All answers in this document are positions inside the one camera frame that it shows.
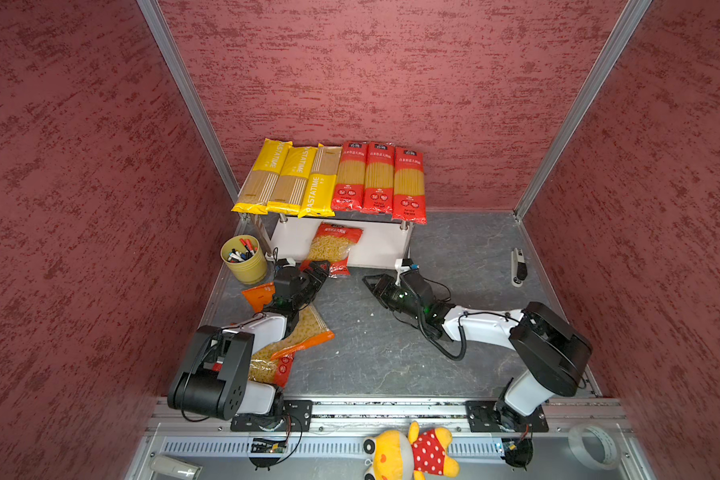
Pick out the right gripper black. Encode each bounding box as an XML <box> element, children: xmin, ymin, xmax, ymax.
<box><xmin>362</xmin><ymin>273</ymin><xmax>424</xmax><ymax>320</ymax></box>

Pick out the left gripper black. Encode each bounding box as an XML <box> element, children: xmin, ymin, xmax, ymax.
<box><xmin>293</xmin><ymin>260</ymin><xmax>330</xmax><ymax>308</ymax></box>

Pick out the red macaroni bag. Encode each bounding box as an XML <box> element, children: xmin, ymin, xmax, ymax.
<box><xmin>248</xmin><ymin>351</ymin><xmax>294</xmax><ymax>389</ymax></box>
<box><xmin>300</xmin><ymin>222</ymin><xmax>363</xmax><ymax>278</ymax></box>

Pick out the yellow spaghetti pack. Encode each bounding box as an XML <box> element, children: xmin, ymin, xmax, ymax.
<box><xmin>297</xmin><ymin>146</ymin><xmax>342</xmax><ymax>218</ymax></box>
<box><xmin>232</xmin><ymin>139</ymin><xmax>293</xmax><ymax>215</ymax></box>
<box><xmin>266</xmin><ymin>146</ymin><xmax>318</xmax><ymax>215</ymax></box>

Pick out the red spaghetti pack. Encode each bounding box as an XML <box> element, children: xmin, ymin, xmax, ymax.
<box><xmin>392</xmin><ymin>146</ymin><xmax>427</xmax><ymax>225</ymax></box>
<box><xmin>362</xmin><ymin>142</ymin><xmax>395</xmax><ymax>214</ymax></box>
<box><xmin>331</xmin><ymin>141</ymin><xmax>369</xmax><ymax>212</ymax></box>

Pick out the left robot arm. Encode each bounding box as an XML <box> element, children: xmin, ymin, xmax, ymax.
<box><xmin>167</xmin><ymin>260</ymin><xmax>332</xmax><ymax>422</ymax></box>

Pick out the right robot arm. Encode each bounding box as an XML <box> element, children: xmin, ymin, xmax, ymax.
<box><xmin>363</xmin><ymin>269</ymin><xmax>593</xmax><ymax>431</ymax></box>

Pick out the white two-tier shelf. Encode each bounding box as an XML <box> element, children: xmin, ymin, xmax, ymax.
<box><xmin>259</xmin><ymin>211</ymin><xmax>412</xmax><ymax>269</ymax></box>

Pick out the orange macaroni bag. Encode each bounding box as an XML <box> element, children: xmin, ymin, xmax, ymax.
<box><xmin>243</xmin><ymin>282</ymin><xmax>335</xmax><ymax>361</ymax></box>

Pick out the yellow pen cup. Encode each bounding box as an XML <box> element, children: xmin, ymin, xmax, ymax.
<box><xmin>220</xmin><ymin>235</ymin><xmax>268</xmax><ymax>285</ymax></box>

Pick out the small white black device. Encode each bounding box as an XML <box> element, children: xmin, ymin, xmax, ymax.
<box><xmin>511</xmin><ymin>248</ymin><xmax>528</xmax><ymax>287</ymax></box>

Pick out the yellow plush toy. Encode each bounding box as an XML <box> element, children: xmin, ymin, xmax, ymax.
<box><xmin>362</xmin><ymin>421</ymin><xmax>460</xmax><ymax>480</ymax></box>

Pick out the clear tape roll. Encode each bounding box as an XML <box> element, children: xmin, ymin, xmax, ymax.
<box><xmin>568</xmin><ymin>423</ymin><xmax>621</xmax><ymax>471</ymax></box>

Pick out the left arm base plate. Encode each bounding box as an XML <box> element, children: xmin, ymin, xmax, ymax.
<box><xmin>230</xmin><ymin>399</ymin><xmax>314</xmax><ymax>434</ymax></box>

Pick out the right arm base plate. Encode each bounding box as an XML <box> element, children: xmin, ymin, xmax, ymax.
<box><xmin>465</xmin><ymin>400</ymin><xmax>549</xmax><ymax>433</ymax></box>

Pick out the grey cylinder on rail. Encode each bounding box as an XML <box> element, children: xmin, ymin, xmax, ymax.
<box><xmin>149</xmin><ymin>454</ymin><xmax>203</xmax><ymax>480</ymax></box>

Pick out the left aluminium corner post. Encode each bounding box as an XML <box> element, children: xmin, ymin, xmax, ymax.
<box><xmin>136</xmin><ymin>0</ymin><xmax>248</xmax><ymax>220</ymax></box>

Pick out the aluminium corner post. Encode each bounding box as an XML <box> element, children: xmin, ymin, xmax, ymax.
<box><xmin>136</xmin><ymin>0</ymin><xmax>248</xmax><ymax>220</ymax></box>
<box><xmin>514</xmin><ymin>0</ymin><xmax>652</xmax><ymax>222</ymax></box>

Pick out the right aluminium corner post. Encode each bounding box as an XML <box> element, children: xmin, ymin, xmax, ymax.
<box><xmin>514</xmin><ymin>0</ymin><xmax>652</xmax><ymax>222</ymax></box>

